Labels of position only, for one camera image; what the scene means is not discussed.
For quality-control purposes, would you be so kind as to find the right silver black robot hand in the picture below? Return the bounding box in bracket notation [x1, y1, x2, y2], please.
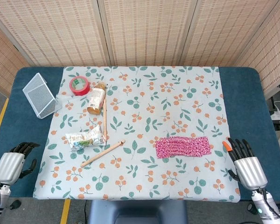
[222, 137, 268, 190]

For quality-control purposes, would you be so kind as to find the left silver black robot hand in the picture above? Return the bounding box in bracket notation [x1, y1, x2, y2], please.
[0, 141, 41, 185]

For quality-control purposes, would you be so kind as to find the pink knitted cloth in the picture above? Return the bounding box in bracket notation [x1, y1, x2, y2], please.
[155, 136, 212, 160]

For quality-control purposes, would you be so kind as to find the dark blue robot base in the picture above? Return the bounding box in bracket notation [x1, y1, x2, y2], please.
[88, 200, 188, 224]

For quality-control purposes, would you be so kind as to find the white mesh metal holder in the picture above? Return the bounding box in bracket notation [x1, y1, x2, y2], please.
[22, 72, 57, 119]

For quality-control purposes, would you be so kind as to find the crumpled white snack bag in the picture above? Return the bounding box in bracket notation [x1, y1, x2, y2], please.
[65, 124, 107, 152]

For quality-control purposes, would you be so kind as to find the wooden stick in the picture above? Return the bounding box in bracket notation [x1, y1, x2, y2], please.
[80, 139, 126, 168]
[103, 97, 108, 139]

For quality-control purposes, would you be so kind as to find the red tape roll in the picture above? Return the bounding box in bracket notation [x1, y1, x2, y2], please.
[69, 76, 91, 97]

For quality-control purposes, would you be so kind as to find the orange drink plastic bottle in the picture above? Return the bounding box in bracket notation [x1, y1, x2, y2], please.
[86, 81, 107, 115]

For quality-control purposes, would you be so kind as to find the floral leaf berry tablecloth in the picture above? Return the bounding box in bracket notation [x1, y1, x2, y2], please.
[32, 66, 241, 203]

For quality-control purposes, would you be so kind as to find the woven bamboo folding screen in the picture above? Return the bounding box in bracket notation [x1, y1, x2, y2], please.
[0, 0, 280, 97]

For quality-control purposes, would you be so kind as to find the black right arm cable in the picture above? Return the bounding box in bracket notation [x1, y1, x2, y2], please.
[258, 187, 280, 221]

